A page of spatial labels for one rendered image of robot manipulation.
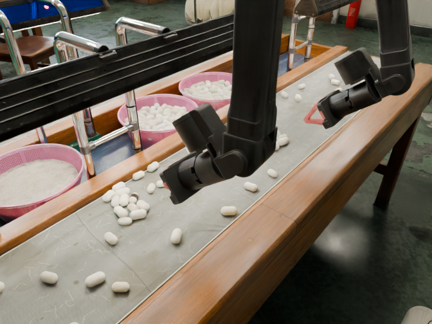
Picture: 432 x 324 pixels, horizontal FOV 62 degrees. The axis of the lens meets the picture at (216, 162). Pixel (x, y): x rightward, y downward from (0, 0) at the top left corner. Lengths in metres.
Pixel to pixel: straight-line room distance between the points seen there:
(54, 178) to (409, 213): 1.75
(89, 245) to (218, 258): 0.28
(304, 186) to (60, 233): 0.57
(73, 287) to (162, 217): 0.23
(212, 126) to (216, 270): 0.28
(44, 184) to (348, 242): 1.39
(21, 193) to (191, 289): 0.54
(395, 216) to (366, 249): 0.32
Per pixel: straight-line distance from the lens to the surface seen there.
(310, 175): 0.94
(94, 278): 0.73
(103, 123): 1.27
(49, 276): 0.77
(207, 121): 0.56
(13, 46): 1.05
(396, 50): 0.84
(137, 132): 1.00
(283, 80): 1.47
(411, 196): 2.30
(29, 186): 1.04
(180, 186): 0.65
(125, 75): 0.69
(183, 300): 0.67
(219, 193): 0.89
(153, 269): 0.74
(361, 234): 1.95
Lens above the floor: 1.32
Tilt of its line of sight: 35 degrees down
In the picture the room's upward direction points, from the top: straight up
